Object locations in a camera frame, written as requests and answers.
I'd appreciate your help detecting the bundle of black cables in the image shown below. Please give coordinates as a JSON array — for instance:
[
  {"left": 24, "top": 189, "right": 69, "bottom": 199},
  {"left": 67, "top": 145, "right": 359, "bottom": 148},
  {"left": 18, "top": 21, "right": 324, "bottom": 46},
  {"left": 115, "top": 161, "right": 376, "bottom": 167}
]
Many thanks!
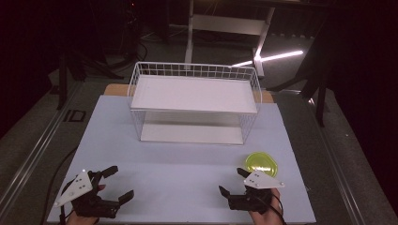
[{"left": 76, "top": 6, "right": 149, "bottom": 81}]

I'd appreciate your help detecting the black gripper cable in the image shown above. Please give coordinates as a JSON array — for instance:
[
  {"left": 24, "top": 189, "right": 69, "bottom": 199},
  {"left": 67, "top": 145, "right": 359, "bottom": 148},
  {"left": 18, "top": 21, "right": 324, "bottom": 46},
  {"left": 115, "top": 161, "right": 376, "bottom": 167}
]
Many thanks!
[{"left": 257, "top": 192, "right": 288, "bottom": 225}]

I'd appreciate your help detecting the white desk frame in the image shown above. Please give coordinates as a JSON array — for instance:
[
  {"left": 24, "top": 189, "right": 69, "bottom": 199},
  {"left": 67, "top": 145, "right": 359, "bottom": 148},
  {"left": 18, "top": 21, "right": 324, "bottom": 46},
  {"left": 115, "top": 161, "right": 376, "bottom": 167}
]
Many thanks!
[{"left": 183, "top": 0, "right": 277, "bottom": 78}]

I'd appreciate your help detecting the green plate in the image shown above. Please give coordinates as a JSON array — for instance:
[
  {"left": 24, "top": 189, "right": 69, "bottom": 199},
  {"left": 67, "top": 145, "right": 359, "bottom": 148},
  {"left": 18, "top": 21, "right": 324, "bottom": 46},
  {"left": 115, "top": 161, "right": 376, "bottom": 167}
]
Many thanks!
[{"left": 244, "top": 151, "right": 279, "bottom": 178}]

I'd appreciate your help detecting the person's right hand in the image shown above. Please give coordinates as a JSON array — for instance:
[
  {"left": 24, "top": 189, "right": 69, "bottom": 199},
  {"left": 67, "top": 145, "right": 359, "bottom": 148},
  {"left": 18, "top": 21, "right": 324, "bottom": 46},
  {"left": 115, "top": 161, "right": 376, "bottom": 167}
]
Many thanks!
[{"left": 248, "top": 187, "right": 285, "bottom": 225}]

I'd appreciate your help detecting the white wire shelf rack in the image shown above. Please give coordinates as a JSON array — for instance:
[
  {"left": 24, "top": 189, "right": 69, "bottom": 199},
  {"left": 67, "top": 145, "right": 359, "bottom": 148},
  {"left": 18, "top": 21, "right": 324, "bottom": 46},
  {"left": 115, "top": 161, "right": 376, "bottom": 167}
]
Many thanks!
[{"left": 127, "top": 61, "right": 264, "bottom": 146}]

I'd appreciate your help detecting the black metal stand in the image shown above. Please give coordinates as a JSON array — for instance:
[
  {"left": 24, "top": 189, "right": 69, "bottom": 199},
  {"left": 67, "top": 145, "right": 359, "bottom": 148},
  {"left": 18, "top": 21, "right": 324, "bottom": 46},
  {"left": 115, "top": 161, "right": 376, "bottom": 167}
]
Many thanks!
[
  {"left": 268, "top": 18, "right": 332, "bottom": 128},
  {"left": 56, "top": 52, "right": 87, "bottom": 111}
]

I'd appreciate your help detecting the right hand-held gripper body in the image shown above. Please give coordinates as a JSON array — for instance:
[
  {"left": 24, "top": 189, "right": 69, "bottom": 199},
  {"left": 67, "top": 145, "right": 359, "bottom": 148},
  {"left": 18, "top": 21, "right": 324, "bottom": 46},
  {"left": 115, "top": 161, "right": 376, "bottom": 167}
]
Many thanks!
[{"left": 227, "top": 169, "right": 286, "bottom": 216}]

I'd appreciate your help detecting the metal floor rail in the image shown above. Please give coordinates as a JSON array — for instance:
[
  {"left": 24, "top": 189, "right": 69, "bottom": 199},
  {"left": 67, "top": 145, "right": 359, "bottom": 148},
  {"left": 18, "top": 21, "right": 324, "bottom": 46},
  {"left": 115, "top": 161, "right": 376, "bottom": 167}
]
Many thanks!
[
  {"left": 307, "top": 97, "right": 368, "bottom": 225},
  {"left": 0, "top": 80, "right": 86, "bottom": 214}
]

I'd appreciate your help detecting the pale blue table mat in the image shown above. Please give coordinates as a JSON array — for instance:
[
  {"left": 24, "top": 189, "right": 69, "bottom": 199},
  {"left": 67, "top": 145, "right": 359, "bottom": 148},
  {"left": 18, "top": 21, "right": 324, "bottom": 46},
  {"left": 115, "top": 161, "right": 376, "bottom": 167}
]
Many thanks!
[{"left": 46, "top": 95, "right": 317, "bottom": 225}]

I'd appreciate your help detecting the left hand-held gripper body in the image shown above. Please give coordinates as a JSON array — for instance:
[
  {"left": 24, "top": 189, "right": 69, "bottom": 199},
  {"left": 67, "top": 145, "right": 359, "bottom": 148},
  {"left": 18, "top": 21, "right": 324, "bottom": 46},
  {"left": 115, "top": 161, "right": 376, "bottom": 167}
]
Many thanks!
[{"left": 54, "top": 170, "right": 121, "bottom": 219}]

